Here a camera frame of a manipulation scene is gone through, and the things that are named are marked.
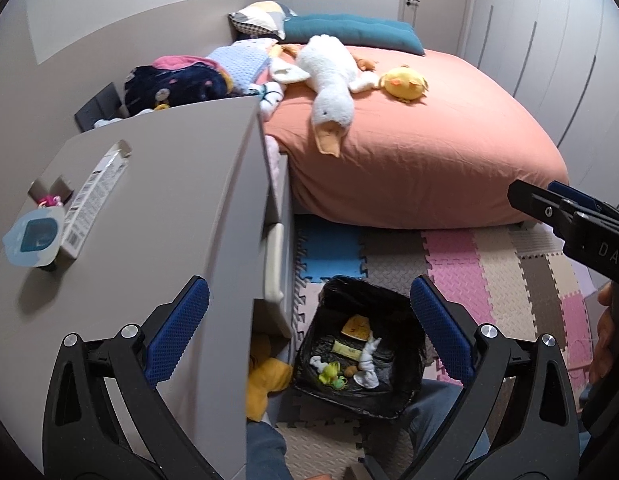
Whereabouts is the white cloth towel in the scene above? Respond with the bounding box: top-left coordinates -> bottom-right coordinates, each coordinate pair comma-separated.
353,334 -> 381,389

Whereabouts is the yellow plastic wrapper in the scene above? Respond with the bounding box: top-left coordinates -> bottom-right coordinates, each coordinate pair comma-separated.
332,314 -> 371,361

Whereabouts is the yellow plastic toy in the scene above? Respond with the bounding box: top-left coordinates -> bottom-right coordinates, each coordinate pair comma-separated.
318,362 -> 347,391

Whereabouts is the light blue lidded cup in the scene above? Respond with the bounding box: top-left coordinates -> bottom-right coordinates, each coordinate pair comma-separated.
3,206 -> 64,268

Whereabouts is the white barcode paper box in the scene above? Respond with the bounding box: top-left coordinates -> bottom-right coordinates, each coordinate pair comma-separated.
60,140 -> 132,260

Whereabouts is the brown round nut ball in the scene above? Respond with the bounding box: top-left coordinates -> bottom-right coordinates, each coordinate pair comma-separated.
343,365 -> 358,378

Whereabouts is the black trash bin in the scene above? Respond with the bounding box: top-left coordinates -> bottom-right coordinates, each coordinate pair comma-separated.
292,275 -> 425,420

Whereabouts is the person right hand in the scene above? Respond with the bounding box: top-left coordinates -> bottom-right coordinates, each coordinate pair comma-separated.
589,283 -> 614,385

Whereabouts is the colourful foam floor mat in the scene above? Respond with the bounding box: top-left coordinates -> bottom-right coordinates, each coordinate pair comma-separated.
276,218 -> 594,479

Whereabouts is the orange covered bed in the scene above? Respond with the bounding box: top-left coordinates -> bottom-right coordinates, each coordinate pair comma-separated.
264,47 -> 569,230

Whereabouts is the white wardrobe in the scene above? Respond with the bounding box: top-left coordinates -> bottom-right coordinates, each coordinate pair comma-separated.
463,0 -> 619,208

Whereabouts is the yellow chick plush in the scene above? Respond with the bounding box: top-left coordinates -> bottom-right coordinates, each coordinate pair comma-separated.
379,65 -> 429,103

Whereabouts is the yellow star plush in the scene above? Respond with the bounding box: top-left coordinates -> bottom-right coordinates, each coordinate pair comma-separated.
246,335 -> 293,422

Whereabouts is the room door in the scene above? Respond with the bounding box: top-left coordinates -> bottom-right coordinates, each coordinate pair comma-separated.
399,0 -> 473,55

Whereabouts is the pink small toy figure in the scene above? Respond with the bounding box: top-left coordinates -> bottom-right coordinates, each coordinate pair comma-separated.
37,195 -> 63,208

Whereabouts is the teal long pillow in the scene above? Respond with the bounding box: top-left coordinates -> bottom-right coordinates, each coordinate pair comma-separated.
285,14 -> 424,55

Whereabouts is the white goose plush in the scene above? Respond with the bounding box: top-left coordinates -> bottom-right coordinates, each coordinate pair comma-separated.
270,35 -> 380,157

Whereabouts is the pink fluffy cloth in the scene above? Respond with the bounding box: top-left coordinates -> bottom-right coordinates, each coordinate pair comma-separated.
264,134 -> 282,195

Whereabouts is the white small plush doll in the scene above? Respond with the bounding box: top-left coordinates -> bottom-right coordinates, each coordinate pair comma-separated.
249,81 -> 287,122

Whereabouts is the light blue knitted blanket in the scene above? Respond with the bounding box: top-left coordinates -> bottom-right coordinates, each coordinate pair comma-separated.
208,38 -> 276,94

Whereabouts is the checkered white pillow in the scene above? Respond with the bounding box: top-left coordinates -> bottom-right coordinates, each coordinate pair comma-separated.
228,0 -> 296,40

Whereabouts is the navy blue patterned blanket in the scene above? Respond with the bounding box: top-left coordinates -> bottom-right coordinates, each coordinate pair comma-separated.
124,63 -> 232,115

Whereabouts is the pink garment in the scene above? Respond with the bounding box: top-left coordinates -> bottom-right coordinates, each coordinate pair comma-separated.
151,55 -> 220,70

